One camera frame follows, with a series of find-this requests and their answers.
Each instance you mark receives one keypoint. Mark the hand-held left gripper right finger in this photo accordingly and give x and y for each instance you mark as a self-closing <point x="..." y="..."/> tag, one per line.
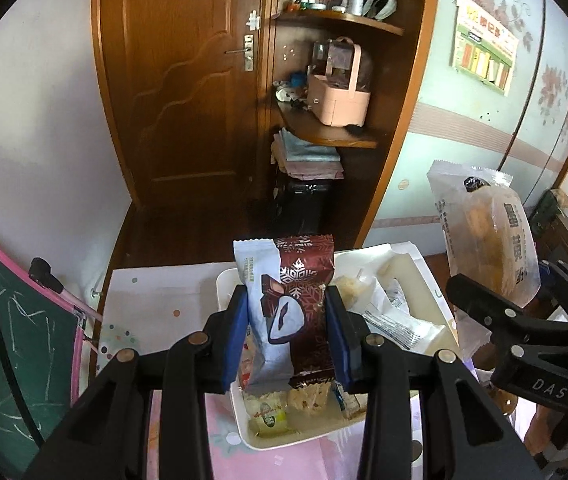
<point x="339" y="340"/>

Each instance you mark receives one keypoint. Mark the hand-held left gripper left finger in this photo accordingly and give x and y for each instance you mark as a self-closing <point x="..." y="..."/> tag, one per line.
<point x="235" y="340"/>

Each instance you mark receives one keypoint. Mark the brown and blue snack packet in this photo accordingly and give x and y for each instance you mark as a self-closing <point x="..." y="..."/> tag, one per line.
<point x="289" y="305"/>

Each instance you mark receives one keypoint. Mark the clear yellow pastry packet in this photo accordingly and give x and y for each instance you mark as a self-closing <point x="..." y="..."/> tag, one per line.
<point x="484" y="225"/>

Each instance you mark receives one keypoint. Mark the white plastic bin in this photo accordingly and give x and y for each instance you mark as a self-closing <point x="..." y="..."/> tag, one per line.
<point x="284" y="441"/>

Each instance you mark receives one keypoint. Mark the dark wooden furniture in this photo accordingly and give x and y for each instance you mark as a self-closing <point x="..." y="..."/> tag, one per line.
<point x="559" y="230"/>

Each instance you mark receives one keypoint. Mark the clear rice cracker packet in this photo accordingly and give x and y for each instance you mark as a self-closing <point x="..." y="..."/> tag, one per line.
<point x="359" y="287"/>

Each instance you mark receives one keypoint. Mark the small blue yellow packet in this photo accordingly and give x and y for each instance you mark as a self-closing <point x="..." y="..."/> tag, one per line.
<point x="348" y="401"/>

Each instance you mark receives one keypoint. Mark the clear packet with black print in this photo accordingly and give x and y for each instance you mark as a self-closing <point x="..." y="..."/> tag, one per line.
<point x="399" y="321"/>

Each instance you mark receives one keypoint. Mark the pale rice cracker packet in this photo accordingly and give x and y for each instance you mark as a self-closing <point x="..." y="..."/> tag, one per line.
<point x="309" y="398"/>

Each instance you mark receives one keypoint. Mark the pastel printed tablecloth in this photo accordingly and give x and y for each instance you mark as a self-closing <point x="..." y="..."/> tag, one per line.
<point x="159" y="310"/>

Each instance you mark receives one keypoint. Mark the yellow green candy packet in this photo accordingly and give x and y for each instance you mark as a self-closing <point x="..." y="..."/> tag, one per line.
<point x="270" y="416"/>

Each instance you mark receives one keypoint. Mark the black bag under shelf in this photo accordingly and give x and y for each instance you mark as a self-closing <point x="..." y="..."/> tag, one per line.
<point x="306" y="205"/>

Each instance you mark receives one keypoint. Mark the stack of folded towels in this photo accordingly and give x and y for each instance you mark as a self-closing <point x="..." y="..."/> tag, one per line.
<point x="304" y="157"/>

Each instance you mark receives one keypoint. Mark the black chalkboard clip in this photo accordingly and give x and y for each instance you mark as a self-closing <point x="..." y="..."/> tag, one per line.
<point x="46" y="271"/>

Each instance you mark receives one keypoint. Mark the wooden shelf unit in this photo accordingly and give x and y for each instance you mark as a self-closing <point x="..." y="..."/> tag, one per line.
<point x="399" y="110"/>

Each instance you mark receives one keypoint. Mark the pink storage basket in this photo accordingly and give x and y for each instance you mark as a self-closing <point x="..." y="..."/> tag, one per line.
<point x="336" y="97"/>

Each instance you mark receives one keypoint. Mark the brown wooden door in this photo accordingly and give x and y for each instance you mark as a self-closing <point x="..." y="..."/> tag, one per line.
<point x="179" y="85"/>

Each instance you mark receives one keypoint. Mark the green chalkboard with pink frame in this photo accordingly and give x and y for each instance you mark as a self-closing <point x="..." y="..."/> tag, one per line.
<point x="19" y="350"/>

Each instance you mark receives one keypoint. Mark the wall poster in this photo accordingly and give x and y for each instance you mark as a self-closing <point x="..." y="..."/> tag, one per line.
<point x="486" y="45"/>

